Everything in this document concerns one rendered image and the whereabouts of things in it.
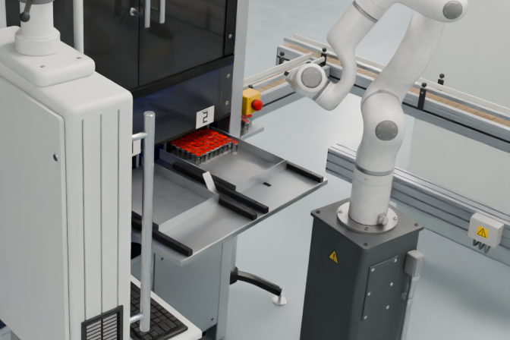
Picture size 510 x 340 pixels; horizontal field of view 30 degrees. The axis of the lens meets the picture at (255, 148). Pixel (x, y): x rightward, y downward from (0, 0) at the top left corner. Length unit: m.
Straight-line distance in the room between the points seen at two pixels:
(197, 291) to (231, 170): 0.60
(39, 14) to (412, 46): 1.10
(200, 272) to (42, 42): 1.60
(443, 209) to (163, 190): 1.31
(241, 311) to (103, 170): 1.99
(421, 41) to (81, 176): 1.11
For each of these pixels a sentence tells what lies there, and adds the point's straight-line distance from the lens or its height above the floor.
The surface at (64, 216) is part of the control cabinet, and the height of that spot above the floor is 1.29.
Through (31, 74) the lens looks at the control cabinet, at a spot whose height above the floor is 1.57.
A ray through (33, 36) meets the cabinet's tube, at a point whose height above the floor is 1.62.
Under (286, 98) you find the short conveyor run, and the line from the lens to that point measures 3.73.
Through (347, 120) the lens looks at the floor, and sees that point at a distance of 5.69.
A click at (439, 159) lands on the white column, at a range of 4.53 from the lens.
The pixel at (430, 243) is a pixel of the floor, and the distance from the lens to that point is 4.59.
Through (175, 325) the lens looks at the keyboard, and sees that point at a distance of 2.54.
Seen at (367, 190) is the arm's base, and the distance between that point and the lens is 2.89.
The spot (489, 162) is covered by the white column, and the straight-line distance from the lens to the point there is 4.41.
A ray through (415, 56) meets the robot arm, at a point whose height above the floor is 1.43.
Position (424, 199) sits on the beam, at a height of 0.50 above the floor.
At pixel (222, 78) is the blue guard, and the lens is 3.20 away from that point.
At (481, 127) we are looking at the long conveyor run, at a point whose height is 0.90.
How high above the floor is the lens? 2.38
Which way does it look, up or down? 27 degrees down
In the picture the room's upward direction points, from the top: 4 degrees clockwise
